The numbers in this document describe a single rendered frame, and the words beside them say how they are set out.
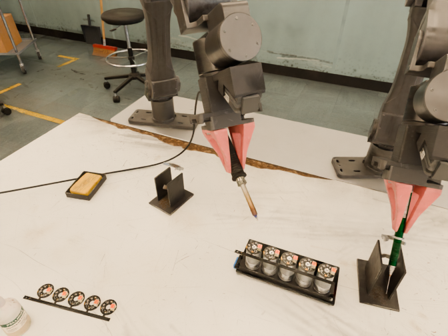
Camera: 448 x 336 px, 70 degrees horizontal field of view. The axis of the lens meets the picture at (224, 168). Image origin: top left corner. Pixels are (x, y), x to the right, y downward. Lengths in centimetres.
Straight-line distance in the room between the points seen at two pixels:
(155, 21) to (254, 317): 61
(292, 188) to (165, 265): 32
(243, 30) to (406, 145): 25
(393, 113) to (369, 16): 232
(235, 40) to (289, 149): 47
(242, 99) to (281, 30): 276
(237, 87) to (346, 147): 53
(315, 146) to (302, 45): 233
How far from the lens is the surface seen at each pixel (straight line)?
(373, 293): 60
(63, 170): 85
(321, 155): 84
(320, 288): 54
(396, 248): 54
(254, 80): 41
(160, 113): 92
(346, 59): 312
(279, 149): 84
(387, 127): 73
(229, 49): 41
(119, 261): 61
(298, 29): 312
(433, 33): 51
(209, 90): 46
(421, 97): 44
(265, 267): 54
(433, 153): 42
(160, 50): 81
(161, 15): 77
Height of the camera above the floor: 123
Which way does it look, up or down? 38 degrees down
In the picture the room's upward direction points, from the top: straight up
